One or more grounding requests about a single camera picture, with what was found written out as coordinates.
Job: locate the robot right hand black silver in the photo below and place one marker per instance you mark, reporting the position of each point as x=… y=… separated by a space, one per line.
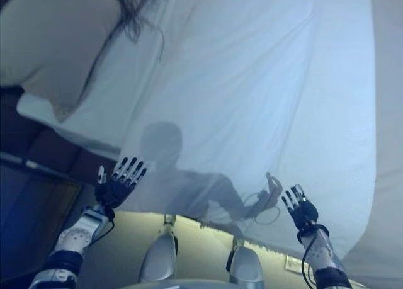
x=303 y=211

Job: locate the robot left hand black silver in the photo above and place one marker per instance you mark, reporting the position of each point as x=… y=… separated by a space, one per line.
x=116 y=188

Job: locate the white duvet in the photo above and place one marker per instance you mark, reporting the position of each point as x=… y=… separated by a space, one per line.
x=252 y=97

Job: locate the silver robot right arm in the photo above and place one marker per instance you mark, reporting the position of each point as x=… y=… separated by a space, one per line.
x=324 y=257

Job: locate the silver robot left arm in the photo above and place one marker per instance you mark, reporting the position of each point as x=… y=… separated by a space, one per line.
x=72 y=238

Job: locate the silver robot right leg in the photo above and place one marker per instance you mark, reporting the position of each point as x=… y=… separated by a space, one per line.
x=247 y=264

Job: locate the silver robot leg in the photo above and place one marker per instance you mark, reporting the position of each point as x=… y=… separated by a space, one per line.
x=159 y=254
x=247 y=264

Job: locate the silver robot left leg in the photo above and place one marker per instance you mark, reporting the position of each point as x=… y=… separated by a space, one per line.
x=159 y=254

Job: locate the glass top wooden nightstand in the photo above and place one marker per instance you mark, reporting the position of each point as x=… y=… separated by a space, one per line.
x=25 y=213

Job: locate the white fitted sheet mattress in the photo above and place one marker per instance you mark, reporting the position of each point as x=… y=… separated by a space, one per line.
x=126 y=90

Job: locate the grey robot torso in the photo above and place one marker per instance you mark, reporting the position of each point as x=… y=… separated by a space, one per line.
x=195 y=285

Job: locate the large beige pillow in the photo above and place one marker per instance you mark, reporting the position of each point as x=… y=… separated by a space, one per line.
x=56 y=43

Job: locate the macrame fringed cushion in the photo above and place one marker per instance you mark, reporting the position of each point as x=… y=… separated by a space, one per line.
x=132 y=15

